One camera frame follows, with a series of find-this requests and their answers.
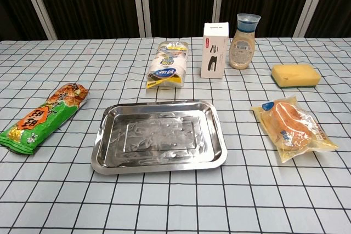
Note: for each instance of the yellow sponge green scouring pad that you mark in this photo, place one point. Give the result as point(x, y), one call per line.
point(296, 75)

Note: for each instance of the dark folding partition screen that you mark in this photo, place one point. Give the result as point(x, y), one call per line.
point(96, 1)

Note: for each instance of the white carton box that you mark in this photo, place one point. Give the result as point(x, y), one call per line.
point(214, 53)

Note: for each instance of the rectangular stainless steel tray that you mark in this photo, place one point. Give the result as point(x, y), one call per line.
point(159, 132)

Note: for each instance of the green and orange snack bag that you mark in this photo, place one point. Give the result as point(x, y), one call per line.
point(41, 120)

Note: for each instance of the beige sauce bottle clear cap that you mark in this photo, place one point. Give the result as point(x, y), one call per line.
point(242, 47)

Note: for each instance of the bread in clear yellow bag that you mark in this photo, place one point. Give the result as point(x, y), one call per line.
point(290, 128)

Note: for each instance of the white black grid tablecloth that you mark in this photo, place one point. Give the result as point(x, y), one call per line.
point(175, 198)

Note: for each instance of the white tissue pack blue label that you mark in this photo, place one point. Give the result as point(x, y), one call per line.
point(167, 65)

